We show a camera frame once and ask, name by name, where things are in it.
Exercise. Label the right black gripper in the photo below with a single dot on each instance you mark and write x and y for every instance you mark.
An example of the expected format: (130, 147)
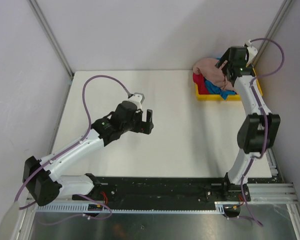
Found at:
(221, 61)

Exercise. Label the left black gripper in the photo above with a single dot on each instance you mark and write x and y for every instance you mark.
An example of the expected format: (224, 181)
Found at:
(143, 127)

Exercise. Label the pink t shirt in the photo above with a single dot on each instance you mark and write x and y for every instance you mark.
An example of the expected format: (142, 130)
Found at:
(207, 68)

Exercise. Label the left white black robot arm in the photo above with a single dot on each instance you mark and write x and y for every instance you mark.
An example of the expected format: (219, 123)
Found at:
(44, 178)

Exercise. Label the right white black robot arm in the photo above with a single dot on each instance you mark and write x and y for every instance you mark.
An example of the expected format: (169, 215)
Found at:
(259, 129)

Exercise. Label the red t shirt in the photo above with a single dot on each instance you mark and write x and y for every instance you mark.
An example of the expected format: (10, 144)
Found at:
(199, 81)

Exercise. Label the blue t shirt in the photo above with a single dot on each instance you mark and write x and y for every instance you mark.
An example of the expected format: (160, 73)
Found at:
(215, 90)

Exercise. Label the yellow plastic bin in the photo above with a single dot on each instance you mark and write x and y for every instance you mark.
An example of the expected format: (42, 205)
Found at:
(215, 97)

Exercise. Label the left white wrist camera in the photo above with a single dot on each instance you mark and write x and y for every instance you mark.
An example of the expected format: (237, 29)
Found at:
(137, 99)

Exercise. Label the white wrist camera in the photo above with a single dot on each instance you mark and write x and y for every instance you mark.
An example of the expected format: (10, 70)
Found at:
(137, 99)
(251, 52)

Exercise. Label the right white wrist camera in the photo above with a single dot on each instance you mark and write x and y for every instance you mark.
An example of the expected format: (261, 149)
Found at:
(251, 52)

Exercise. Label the right aluminium corner post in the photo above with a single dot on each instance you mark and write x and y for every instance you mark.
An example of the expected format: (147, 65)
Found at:
(274, 27)

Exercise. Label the aluminium corner post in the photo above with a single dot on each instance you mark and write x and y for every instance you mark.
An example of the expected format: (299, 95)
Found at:
(41, 19)
(274, 27)

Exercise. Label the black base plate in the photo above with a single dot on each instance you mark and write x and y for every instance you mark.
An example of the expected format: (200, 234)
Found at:
(215, 189)

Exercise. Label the grey slotted cable duct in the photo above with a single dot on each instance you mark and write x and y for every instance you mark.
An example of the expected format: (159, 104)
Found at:
(86, 207)

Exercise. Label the left aluminium corner post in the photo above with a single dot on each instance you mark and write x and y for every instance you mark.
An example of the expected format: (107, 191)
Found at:
(41, 19)

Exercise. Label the aluminium frame rail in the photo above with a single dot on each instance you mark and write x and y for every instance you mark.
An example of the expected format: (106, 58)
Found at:
(272, 193)

